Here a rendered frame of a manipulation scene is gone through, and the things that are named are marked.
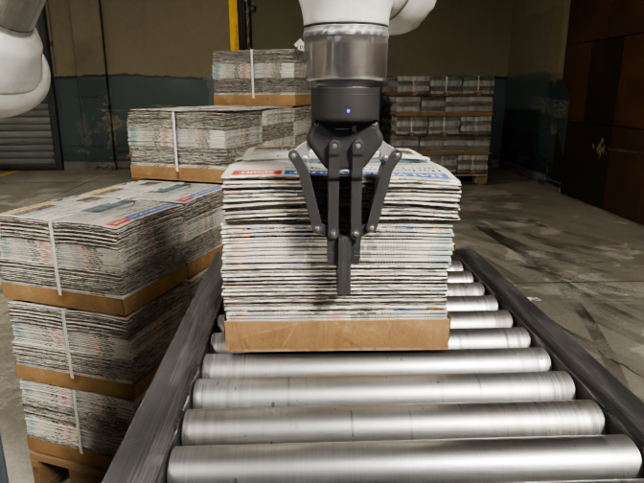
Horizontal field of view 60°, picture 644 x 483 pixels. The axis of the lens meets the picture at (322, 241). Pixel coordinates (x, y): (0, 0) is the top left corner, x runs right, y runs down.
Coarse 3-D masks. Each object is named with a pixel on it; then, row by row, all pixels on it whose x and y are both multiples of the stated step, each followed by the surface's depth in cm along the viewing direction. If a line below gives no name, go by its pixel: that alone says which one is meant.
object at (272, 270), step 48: (240, 192) 65; (288, 192) 65; (432, 192) 66; (240, 240) 67; (288, 240) 68; (384, 240) 68; (432, 240) 68; (240, 288) 69; (288, 288) 69; (384, 288) 69; (432, 288) 70
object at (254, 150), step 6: (252, 150) 91; (258, 150) 91; (264, 150) 91; (270, 150) 91; (276, 150) 92; (282, 150) 92; (288, 150) 92; (378, 150) 93; (402, 150) 94; (408, 150) 94; (264, 156) 86; (270, 156) 86; (276, 156) 86; (282, 156) 86; (312, 156) 86
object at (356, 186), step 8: (352, 144) 60; (360, 144) 60; (352, 152) 60; (360, 152) 60; (352, 160) 61; (360, 160) 61; (352, 168) 61; (360, 168) 61; (352, 176) 61; (360, 176) 61; (352, 184) 62; (360, 184) 62; (352, 192) 62; (360, 192) 62; (352, 200) 62; (360, 200) 62; (352, 208) 63; (360, 208) 63; (352, 216) 63; (360, 216) 63; (352, 224) 63; (360, 224) 63; (352, 232) 63; (360, 232) 63
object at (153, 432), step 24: (216, 264) 108; (216, 288) 95; (192, 312) 85; (216, 312) 85; (192, 336) 76; (168, 360) 70; (192, 360) 70; (168, 384) 64; (192, 384) 64; (144, 408) 59; (168, 408) 59; (144, 432) 55; (168, 432) 55; (120, 456) 52; (144, 456) 52; (168, 456) 52; (120, 480) 48; (144, 480) 48
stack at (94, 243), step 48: (96, 192) 169; (144, 192) 169; (192, 192) 168; (0, 240) 140; (48, 240) 135; (96, 240) 130; (144, 240) 138; (192, 240) 160; (96, 288) 134; (192, 288) 162; (48, 336) 143; (96, 336) 138; (144, 336) 141; (48, 384) 148; (48, 432) 153; (96, 432) 147; (48, 480) 161; (96, 480) 151
